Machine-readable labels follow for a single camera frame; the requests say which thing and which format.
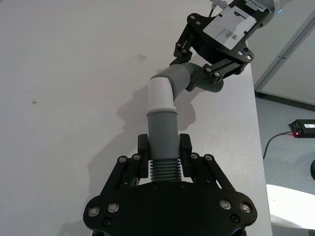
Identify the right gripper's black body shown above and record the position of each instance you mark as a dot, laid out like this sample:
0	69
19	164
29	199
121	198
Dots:
209	50

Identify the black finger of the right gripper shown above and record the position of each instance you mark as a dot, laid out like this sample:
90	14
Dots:
226	68
183	50

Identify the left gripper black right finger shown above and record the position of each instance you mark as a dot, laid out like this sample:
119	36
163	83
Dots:
204	172

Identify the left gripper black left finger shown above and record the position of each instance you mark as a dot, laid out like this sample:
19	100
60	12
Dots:
128	172

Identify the white elbow pipe fitting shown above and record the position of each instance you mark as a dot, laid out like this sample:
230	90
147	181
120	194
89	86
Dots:
160	93

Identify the grey framed glass partition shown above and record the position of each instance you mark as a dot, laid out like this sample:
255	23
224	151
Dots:
295	73

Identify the white rounded base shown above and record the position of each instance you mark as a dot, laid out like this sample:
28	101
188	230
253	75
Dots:
290	204

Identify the black power supply box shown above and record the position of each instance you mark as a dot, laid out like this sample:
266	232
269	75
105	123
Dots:
305	127

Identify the dark round object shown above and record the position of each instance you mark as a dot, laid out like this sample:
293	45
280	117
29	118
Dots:
313	169

